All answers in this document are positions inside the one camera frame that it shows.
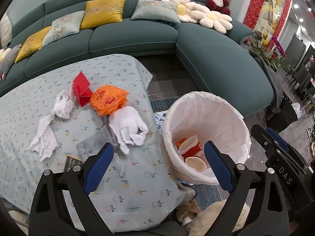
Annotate grey drawstring pouch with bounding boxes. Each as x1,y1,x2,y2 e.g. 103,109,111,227
75,124,129,178

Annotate white paper bowl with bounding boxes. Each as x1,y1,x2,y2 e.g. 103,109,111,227
185,156,207,173

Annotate black gold cigarette box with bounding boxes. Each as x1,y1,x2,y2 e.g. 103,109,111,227
63,155,83,172

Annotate red and white paper cup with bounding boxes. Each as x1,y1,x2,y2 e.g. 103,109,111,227
178,135,202,160

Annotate white tissue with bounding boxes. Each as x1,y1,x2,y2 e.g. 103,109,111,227
28,113,59,161

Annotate orange plastic bag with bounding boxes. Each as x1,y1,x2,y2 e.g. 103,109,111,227
90,85,129,116
175,137,187,150

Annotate red paper box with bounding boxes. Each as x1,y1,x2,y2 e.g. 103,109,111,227
72,72,93,107

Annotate white lined trash bin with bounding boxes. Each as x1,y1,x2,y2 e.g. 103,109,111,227
162,92,251,185

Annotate black bag on floor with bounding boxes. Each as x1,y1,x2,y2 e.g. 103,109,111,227
265,93,298,133

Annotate grey blanket on sofa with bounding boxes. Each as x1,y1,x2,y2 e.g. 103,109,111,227
249,50,284,114

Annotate fluffy cream rug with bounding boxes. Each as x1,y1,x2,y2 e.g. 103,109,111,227
176,199,226,235

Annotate floral light blue tablecloth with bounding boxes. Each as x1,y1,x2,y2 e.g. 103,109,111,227
1,54,195,232

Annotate potted flower plants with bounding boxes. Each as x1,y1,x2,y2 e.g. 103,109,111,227
241,30,291,72

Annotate grey plush toy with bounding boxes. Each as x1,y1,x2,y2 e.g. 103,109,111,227
1,44,22,81

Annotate yellow cushion left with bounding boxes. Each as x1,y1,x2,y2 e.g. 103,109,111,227
15,26,51,63

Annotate yellow cushion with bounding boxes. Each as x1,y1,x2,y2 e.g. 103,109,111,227
80,0,126,30
15,26,51,63

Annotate light green cushion left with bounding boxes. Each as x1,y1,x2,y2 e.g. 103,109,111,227
42,11,85,46

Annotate light green cushion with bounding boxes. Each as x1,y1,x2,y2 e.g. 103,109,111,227
131,0,181,23
42,11,85,46

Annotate white flower pillow left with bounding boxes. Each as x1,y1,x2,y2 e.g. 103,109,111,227
0,48,11,61

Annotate white flower pillow pair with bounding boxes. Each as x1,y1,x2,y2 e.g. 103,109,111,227
162,0,233,34

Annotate teal sectional sofa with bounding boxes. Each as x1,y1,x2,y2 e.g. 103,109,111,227
1,0,274,116

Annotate yellow cushion centre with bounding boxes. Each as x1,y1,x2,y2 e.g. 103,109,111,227
80,0,126,30

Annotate light green cushion right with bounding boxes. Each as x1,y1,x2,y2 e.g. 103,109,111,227
131,0,181,23

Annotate red wall decoration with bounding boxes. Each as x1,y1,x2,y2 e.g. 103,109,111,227
244,0,265,30

